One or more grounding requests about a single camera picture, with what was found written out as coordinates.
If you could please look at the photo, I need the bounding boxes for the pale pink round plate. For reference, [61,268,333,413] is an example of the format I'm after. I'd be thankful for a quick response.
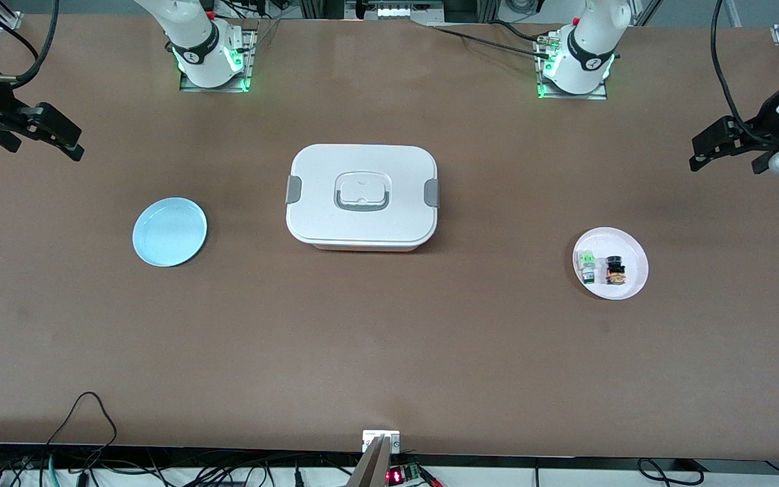
[572,227,650,301]

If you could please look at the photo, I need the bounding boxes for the light blue round plate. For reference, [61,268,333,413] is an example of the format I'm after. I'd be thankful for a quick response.
[132,197,208,268]

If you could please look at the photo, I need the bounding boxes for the white lunch box grey clips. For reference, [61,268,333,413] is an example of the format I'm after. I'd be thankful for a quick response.
[285,143,441,253]

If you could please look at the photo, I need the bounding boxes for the circuit board red display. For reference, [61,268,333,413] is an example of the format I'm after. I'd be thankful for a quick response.
[386,463,424,485]

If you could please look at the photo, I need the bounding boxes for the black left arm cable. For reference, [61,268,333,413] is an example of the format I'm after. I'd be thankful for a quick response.
[711,0,779,146]

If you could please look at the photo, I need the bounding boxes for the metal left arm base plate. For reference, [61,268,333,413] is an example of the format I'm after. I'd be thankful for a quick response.
[535,30,610,101]

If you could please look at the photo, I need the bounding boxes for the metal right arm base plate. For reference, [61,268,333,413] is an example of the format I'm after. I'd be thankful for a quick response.
[180,19,258,93]

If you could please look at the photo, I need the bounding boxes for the black cable to arm base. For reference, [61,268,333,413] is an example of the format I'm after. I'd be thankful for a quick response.
[427,24,556,58]

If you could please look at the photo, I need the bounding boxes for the black looped cable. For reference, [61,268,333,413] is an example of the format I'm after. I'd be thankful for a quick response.
[45,391,118,448]

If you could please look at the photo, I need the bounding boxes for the black curled cable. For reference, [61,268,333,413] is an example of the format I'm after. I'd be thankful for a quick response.
[636,458,705,486]

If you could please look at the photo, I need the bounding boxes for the white bracket plate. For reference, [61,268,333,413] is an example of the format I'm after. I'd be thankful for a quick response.
[362,430,401,454]

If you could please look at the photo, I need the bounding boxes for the grey metal post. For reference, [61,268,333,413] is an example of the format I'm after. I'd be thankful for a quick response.
[348,435,394,487]

